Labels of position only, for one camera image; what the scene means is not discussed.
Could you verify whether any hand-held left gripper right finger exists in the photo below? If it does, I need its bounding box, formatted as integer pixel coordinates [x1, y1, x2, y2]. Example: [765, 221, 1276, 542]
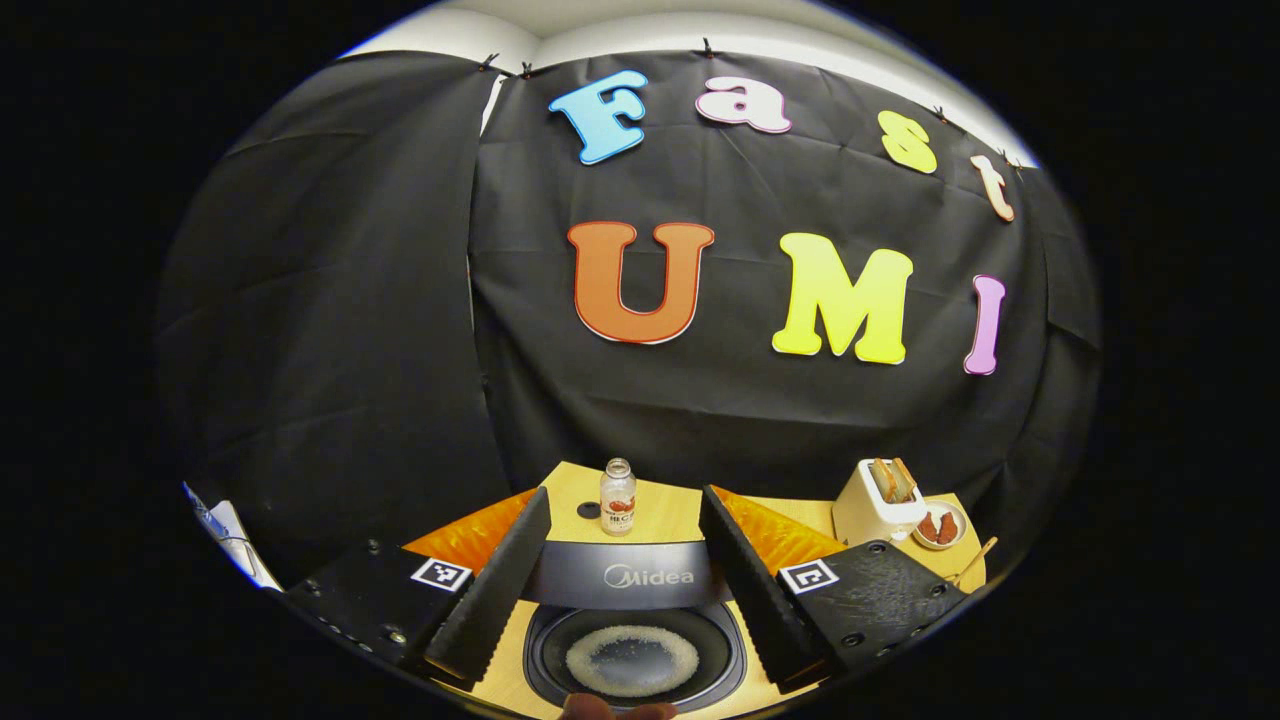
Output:
[699, 485, 969, 693]

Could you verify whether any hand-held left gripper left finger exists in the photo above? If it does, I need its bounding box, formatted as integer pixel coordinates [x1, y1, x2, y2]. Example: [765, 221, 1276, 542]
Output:
[285, 487, 553, 686]

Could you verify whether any grey rice cooker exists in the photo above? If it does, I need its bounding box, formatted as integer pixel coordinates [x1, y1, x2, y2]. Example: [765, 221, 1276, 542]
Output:
[518, 540, 749, 713]

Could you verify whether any white rice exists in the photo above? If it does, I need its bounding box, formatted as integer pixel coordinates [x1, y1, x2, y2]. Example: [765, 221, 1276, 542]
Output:
[565, 625, 701, 699]

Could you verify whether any white toaster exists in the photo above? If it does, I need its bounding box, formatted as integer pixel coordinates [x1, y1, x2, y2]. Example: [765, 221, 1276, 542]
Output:
[832, 457, 928, 547]

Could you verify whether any small clear bottle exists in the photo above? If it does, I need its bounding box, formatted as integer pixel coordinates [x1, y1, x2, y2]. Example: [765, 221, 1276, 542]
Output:
[600, 458, 638, 538]

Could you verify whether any white round plate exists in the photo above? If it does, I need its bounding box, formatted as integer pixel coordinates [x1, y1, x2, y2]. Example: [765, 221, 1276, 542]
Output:
[912, 499, 968, 552]

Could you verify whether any white desk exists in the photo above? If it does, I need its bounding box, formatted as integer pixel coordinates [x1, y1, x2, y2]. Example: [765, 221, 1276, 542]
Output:
[183, 483, 283, 591]

